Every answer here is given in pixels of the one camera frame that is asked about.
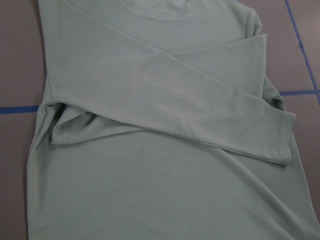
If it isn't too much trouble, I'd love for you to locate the olive green long-sleeve shirt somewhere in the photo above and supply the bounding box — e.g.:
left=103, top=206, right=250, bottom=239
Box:
left=26, top=0, right=320, bottom=240

